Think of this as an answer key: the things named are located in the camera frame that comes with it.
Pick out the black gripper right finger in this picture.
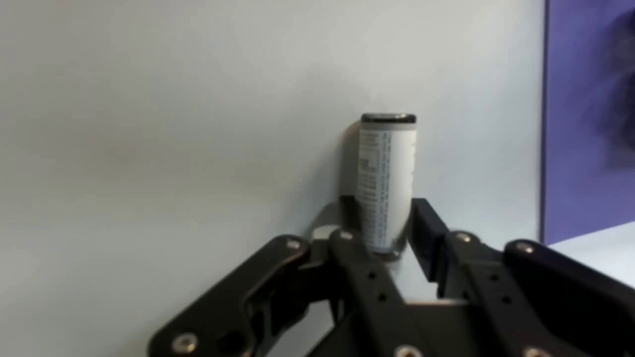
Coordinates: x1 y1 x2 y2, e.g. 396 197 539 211
408 199 635 357

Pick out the purple paper mat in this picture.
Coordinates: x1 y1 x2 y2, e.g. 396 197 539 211
541 0 635 244

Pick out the white bottle brown cap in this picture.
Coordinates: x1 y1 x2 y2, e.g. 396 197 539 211
354 113 416 260

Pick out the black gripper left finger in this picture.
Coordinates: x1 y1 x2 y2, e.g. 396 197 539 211
146 230 424 357

